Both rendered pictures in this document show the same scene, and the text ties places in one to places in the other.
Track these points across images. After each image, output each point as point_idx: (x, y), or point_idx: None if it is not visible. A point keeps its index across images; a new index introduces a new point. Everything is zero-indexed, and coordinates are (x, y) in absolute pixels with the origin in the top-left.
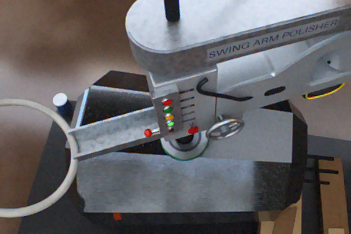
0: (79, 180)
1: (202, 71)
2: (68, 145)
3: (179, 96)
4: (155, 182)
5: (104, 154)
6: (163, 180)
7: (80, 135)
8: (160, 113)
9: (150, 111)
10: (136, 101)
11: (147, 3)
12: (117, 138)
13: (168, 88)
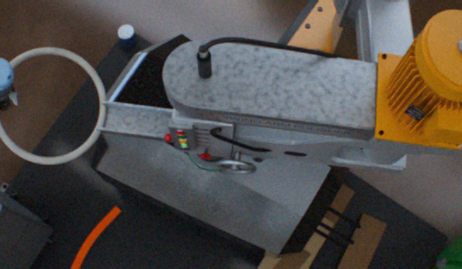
0: (101, 140)
1: (218, 122)
2: None
3: (195, 129)
4: (169, 174)
5: None
6: (177, 175)
7: (112, 108)
8: (174, 136)
9: None
10: None
11: (191, 50)
12: (142, 126)
13: (185, 123)
